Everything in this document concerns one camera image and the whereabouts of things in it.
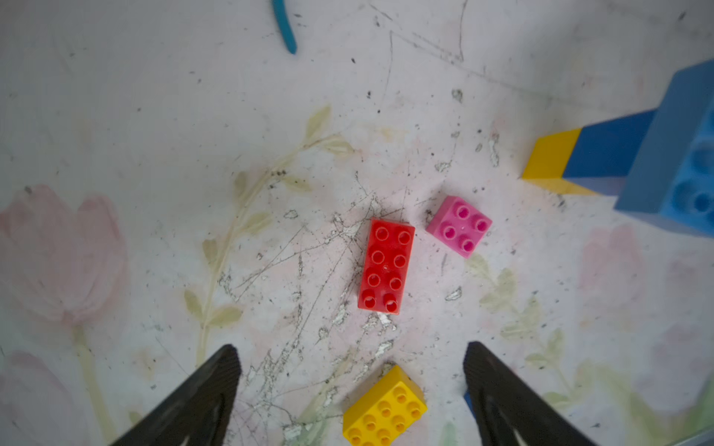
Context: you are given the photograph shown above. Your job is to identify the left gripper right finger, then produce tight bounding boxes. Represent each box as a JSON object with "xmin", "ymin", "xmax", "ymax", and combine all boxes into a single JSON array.
[{"xmin": 463, "ymin": 341, "xmax": 593, "ymax": 445}]

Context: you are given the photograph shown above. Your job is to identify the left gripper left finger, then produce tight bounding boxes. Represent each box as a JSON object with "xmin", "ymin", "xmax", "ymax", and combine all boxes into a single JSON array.
[{"xmin": 115, "ymin": 344, "xmax": 242, "ymax": 445}]

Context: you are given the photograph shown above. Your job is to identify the yellow long lego brick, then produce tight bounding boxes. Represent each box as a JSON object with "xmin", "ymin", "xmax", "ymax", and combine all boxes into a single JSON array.
[{"xmin": 342, "ymin": 365, "xmax": 428, "ymax": 446}]

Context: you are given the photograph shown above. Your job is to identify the yellow small lego brick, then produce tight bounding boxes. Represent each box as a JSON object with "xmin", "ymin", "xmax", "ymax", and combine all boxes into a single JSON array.
[{"xmin": 522, "ymin": 129, "xmax": 598, "ymax": 195}]

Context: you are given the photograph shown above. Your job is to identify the dark blue small lego brick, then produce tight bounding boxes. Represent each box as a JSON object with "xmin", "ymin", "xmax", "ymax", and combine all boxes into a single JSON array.
[{"xmin": 563, "ymin": 110, "xmax": 656, "ymax": 196}]

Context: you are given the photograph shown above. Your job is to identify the light blue lego brick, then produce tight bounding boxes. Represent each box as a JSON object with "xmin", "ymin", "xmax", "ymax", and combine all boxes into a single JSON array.
[{"xmin": 614, "ymin": 61, "xmax": 713, "ymax": 238}]

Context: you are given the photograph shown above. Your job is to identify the pink lego brick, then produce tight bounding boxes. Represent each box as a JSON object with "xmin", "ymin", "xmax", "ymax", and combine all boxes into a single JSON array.
[{"xmin": 427, "ymin": 195, "xmax": 493, "ymax": 259}]

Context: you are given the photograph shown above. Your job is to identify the red lego brick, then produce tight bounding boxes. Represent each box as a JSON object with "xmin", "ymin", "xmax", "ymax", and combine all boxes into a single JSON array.
[{"xmin": 357, "ymin": 219, "xmax": 416, "ymax": 314}]

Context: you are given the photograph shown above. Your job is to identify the floral pink table mat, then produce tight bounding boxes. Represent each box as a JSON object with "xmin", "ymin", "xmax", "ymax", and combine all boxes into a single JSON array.
[{"xmin": 1, "ymin": 1, "xmax": 713, "ymax": 445}]

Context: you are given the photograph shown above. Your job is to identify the teal handled pliers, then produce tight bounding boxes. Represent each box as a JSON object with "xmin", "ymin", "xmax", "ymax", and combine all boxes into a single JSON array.
[{"xmin": 271, "ymin": 0, "xmax": 298, "ymax": 55}]

